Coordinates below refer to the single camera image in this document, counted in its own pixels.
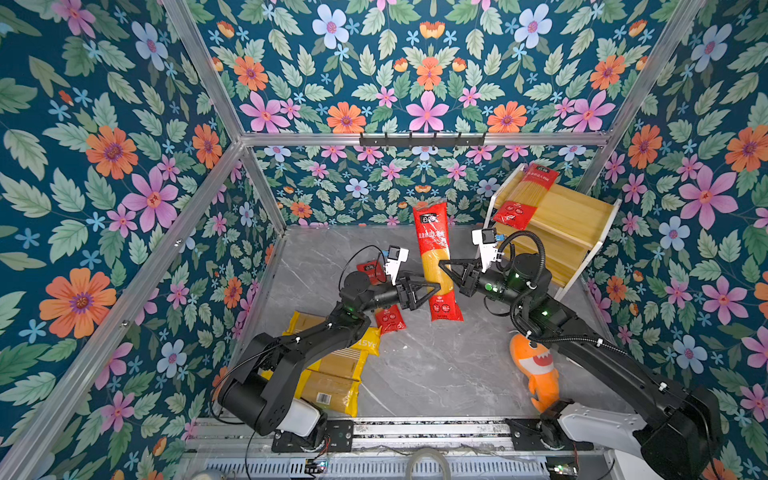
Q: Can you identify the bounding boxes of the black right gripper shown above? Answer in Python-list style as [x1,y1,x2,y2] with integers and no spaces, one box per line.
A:
[441,257,531,316]

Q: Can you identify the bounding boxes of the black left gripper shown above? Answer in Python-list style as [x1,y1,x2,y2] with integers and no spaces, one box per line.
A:
[358,269,439,315]

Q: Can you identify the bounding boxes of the red spaghetti bag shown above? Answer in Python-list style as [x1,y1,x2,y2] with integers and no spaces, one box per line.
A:
[413,202,464,322]
[493,164,559,230]
[356,260,407,335]

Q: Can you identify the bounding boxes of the yellow pasta bag top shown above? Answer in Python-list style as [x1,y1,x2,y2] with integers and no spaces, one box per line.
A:
[281,310,383,358]

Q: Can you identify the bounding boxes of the yellow pasta bag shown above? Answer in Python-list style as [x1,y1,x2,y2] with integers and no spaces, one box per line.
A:
[296,348,369,396]
[294,371,360,417]
[281,310,383,358]

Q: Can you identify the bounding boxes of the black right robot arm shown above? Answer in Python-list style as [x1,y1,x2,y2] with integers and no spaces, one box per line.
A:
[438,229,723,479]

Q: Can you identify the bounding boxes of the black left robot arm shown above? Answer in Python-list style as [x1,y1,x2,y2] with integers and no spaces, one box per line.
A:
[214,272,441,443]

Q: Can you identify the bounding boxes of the yellow pasta bag middle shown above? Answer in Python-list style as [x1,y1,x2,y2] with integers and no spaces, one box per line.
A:
[296,348,369,396]

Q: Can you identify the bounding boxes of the wooden two-tier shelf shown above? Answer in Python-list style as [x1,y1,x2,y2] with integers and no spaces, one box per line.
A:
[470,165,623,301]

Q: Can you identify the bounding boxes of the yellow pasta bag bottom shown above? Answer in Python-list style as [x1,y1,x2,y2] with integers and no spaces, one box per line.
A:
[294,371,360,417]

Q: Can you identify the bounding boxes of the orange shark plush toy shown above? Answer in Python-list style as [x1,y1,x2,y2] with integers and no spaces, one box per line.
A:
[509,334,560,413]

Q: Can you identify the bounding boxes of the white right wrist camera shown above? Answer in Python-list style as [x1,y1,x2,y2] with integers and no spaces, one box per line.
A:
[472,227,500,273]

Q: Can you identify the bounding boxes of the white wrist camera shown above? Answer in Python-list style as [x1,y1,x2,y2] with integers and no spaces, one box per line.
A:
[384,245,409,285]
[472,227,500,273]

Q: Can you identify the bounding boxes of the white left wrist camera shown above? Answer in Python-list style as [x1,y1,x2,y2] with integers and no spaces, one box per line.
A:
[384,245,409,285]

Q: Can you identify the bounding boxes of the black hook rail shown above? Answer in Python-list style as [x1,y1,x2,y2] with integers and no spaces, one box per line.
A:
[358,132,486,149]

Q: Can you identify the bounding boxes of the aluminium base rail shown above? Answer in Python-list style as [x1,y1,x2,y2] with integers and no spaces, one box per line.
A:
[185,416,679,457]

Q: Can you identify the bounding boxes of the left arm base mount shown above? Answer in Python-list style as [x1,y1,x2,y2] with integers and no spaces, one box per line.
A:
[271,418,355,454]

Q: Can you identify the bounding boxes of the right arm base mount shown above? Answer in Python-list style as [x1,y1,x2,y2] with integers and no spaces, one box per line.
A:
[503,418,595,452]

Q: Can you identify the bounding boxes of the aluminium frame post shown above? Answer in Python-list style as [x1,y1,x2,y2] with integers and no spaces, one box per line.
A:
[163,0,287,238]

